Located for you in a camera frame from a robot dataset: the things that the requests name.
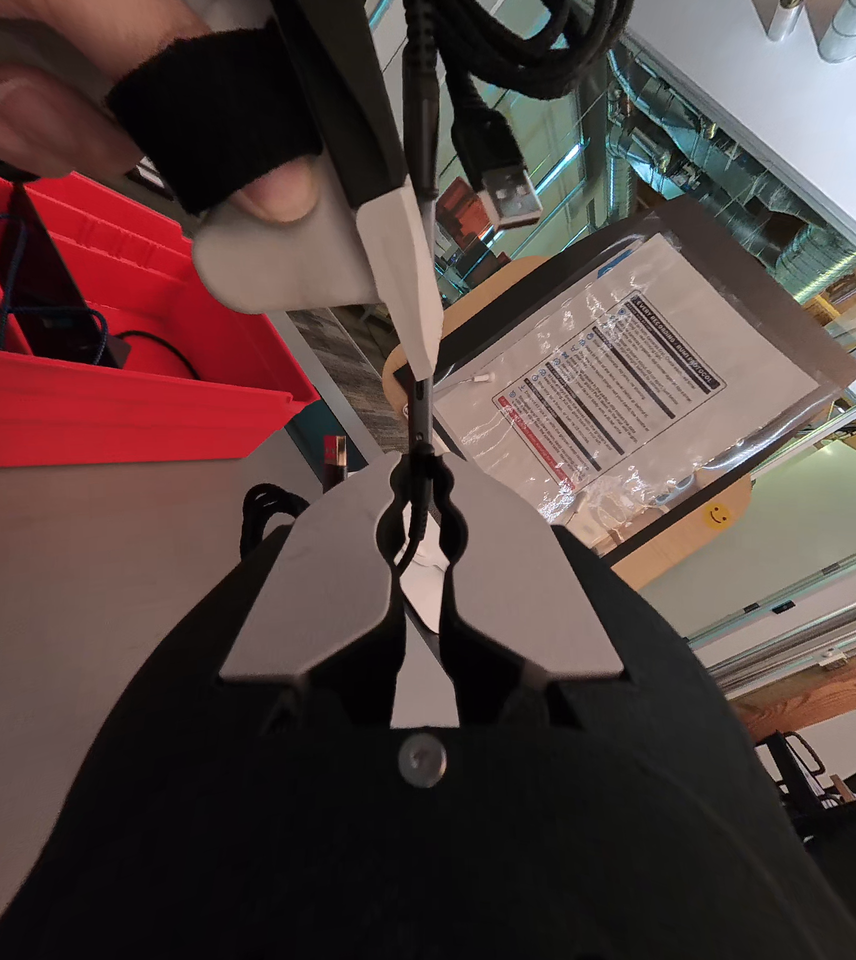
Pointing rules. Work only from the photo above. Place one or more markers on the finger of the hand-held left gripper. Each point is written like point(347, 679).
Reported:
point(405, 277)

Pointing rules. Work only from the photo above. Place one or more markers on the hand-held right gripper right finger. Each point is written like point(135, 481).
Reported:
point(525, 592)

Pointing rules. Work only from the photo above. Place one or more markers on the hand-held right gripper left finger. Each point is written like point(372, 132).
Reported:
point(323, 577)

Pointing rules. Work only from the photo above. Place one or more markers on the person's left hand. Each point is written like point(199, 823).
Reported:
point(38, 120)

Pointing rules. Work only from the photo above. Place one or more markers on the red and gold tube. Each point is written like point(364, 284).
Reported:
point(334, 457)

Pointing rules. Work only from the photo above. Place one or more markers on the yellow smiley sticker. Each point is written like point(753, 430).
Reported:
point(717, 516)

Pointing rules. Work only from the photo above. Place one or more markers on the large red plastic bin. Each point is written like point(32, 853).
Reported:
point(98, 412)

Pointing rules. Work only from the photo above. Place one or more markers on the clear sleeve with printed sheet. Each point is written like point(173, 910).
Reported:
point(698, 337)

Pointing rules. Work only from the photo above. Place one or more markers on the black metal cart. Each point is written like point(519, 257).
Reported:
point(848, 810)

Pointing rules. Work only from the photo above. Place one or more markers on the silver pipe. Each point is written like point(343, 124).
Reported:
point(852, 26)

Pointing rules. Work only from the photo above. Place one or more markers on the silver flexible duct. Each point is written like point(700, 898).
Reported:
point(795, 240)

